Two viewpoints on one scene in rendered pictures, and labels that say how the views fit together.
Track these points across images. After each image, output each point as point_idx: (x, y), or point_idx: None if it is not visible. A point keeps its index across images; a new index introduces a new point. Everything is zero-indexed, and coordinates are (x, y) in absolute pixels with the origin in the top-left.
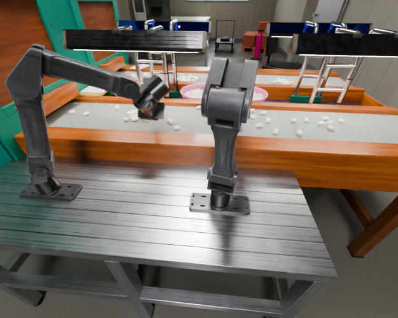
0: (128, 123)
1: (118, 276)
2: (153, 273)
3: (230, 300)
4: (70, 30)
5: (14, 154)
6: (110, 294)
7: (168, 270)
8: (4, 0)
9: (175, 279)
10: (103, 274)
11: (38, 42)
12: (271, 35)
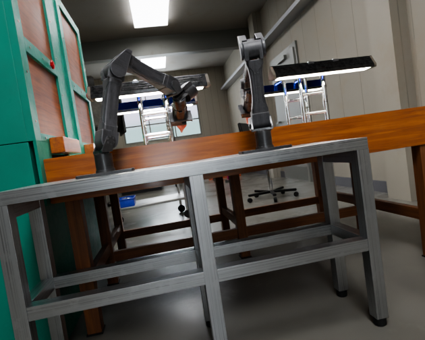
0: None
1: (198, 209)
2: (208, 334)
3: (314, 247)
4: (94, 86)
5: (42, 175)
6: (181, 276)
7: (227, 326)
8: (44, 69)
9: (241, 329)
10: None
11: (55, 103)
12: None
